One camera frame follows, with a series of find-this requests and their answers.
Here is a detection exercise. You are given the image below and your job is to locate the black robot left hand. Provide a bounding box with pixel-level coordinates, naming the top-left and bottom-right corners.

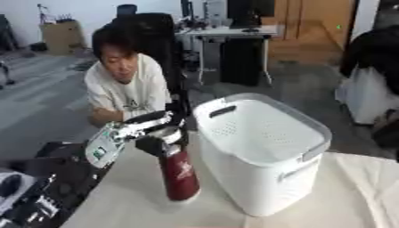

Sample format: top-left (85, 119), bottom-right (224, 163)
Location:
top-left (123, 110), bottom-right (191, 158)

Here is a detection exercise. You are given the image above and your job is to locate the red bottle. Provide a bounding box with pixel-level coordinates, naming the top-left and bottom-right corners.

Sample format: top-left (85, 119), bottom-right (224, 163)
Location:
top-left (157, 143), bottom-right (203, 202)

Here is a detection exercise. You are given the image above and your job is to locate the tan cardboard box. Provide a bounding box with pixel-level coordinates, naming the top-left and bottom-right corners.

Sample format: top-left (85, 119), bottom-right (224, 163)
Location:
top-left (38, 20), bottom-right (86, 56)

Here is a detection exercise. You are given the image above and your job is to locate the person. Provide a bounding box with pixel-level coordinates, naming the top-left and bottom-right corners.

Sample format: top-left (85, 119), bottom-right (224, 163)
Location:
top-left (333, 24), bottom-right (399, 163)
top-left (82, 27), bottom-right (174, 129)

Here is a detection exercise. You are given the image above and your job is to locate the black office chair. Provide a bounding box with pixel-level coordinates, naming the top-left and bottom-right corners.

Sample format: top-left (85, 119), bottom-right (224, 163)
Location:
top-left (109, 4), bottom-right (193, 120)

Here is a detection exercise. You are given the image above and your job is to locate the white plastic laundry basket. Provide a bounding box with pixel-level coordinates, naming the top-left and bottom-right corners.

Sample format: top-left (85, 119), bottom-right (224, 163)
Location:
top-left (191, 92), bottom-right (334, 217)

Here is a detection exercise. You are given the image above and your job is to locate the black computer tower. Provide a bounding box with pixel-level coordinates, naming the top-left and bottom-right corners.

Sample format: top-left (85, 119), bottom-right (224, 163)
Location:
top-left (218, 37), bottom-right (265, 87)

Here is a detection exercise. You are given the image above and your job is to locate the white desk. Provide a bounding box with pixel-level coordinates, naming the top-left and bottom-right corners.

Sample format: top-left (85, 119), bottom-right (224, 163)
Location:
top-left (175, 24), bottom-right (281, 86)

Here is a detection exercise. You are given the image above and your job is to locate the black computer monitor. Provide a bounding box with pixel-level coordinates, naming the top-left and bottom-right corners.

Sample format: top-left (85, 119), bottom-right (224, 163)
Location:
top-left (225, 0), bottom-right (278, 29)

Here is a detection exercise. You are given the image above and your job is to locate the tripod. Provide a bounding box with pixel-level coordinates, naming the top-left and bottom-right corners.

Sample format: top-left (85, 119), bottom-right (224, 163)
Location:
top-left (34, 3), bottom-right (56, 25)

